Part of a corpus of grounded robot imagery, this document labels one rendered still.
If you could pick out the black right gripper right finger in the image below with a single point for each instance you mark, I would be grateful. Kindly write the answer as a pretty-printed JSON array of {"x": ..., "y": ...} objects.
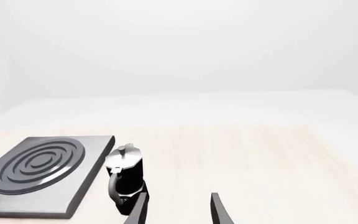
[{"x": 219, "y": 211}]

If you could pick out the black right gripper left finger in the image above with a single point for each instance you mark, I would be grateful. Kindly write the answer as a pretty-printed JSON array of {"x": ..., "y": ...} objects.
[{"x": 137, "y": 212}]

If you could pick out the black and silver moka pot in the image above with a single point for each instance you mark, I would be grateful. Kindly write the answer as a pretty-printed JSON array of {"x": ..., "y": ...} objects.
[{"x": 128, "y": 172}]

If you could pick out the flat black stove plate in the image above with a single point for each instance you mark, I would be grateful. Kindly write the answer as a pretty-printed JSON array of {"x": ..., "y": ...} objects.
[{"x": 39, "y": 175}]

